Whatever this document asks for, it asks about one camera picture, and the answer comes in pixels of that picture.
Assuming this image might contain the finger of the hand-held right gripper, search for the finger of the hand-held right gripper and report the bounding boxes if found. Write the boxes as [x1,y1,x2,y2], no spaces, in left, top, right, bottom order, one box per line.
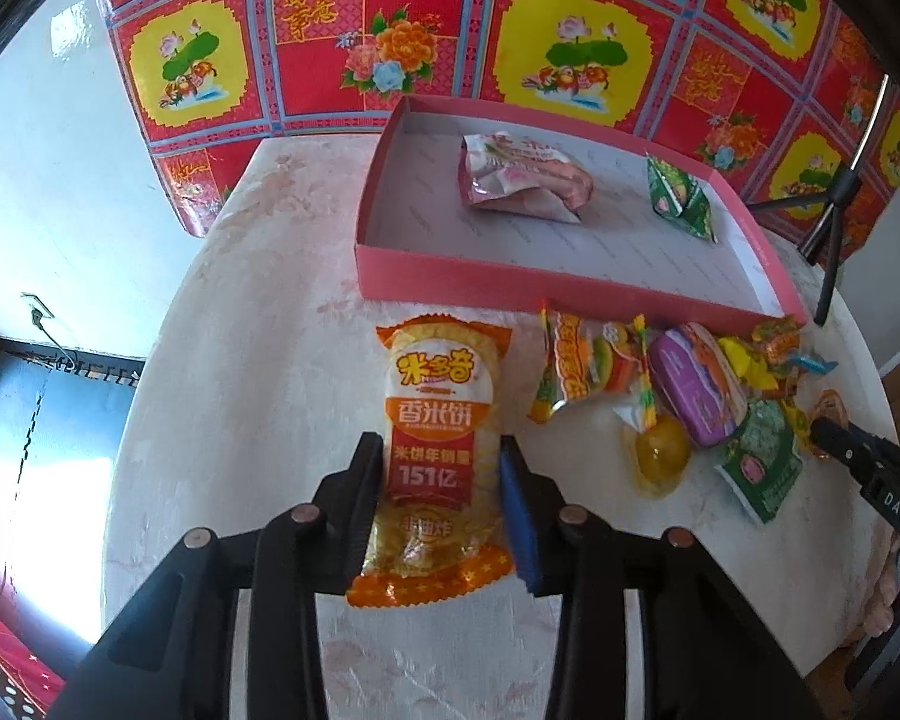
[810,418,882,485]

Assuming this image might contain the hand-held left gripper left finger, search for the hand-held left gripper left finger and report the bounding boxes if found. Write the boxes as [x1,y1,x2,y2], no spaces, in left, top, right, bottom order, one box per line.
[45,431,387,720]

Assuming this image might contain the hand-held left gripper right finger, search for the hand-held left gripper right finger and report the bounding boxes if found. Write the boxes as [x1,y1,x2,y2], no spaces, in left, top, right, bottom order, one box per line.
[497,435,826,720]

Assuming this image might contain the orange jelly cup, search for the orange jelly cup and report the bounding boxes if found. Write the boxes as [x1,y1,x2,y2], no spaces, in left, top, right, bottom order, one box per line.
[784,388,850,458]

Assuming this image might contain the green rectangular snack packet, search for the green rectangular snack packet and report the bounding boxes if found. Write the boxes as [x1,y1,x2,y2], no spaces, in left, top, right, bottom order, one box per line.
[714,399,805,526]

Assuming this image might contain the yellow snack packet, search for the yellow snack packet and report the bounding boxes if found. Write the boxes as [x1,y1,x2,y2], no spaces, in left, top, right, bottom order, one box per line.
[720,336,800,398]

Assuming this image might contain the orange rice cracker packet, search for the orange rice cracker packet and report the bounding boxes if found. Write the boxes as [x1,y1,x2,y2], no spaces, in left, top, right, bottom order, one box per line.
[345,313,515,608]

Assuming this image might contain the yellow jelly cup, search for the yellow jelly cup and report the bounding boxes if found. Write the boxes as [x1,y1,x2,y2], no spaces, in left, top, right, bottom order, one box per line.
[615,401,692,496]

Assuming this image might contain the burger gummy candy packet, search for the burger gummy candy packet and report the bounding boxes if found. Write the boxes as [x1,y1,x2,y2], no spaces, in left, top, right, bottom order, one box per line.
[526,300,657,425]

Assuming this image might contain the purple snack packet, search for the purple snack packet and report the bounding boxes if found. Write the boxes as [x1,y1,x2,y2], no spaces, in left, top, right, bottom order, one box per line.
[647,322,751,449]

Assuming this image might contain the pink cardboard box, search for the pink cardboard box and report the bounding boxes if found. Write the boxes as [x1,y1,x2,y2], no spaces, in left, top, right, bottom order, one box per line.
[355,96,807,320]

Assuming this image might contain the orange green candy wrapper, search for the orange green candy wrapper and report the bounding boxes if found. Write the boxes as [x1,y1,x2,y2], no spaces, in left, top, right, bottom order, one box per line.
[750,315,803,361]

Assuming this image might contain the black tripod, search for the black tripod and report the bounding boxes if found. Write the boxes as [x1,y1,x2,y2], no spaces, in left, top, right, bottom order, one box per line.
[746,75,892,327]

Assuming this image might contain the green triangular snack packet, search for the green triangular snack packet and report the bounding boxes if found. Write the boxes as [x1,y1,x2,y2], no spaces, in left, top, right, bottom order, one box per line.
[645,154,719,243]

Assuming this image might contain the blue door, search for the blue door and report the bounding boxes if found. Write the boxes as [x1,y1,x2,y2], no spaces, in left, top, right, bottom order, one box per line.
[0,337,147,616]

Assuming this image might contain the pink snack packet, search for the pink snack packet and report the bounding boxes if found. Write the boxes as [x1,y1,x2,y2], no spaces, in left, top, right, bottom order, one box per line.
[461,131,595,226]

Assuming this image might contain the red floral printed cloth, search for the red floral printed cloth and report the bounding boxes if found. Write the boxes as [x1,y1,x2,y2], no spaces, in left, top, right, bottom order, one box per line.
[94,0,900,256]

